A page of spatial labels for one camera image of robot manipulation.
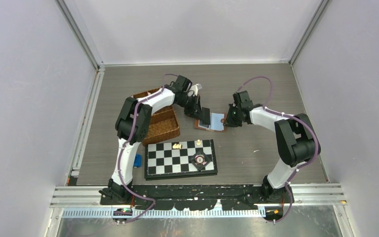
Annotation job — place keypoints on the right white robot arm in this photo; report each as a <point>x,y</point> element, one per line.
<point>297,143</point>

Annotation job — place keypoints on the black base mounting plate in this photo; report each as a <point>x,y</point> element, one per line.
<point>193,197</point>

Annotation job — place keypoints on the black red round object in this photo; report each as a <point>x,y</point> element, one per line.
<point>200,160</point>

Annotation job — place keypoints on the black white chessboard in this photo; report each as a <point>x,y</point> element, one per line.
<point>163,162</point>

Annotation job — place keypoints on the blue yellow toy truck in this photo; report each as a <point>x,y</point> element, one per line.
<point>137,161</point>

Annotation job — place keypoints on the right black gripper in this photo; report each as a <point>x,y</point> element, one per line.
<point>229,122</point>

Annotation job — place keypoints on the brown woven basket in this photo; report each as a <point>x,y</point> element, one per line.
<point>155,118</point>

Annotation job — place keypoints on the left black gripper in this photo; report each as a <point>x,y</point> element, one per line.
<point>196,111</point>

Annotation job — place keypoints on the brown leather card holder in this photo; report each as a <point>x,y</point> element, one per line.
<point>217,123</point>

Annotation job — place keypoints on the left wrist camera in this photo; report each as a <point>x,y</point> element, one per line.
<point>194,89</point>

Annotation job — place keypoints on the fallen cream chess piece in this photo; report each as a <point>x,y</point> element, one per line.
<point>177,146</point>

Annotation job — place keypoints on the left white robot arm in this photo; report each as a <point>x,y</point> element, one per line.
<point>132,126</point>

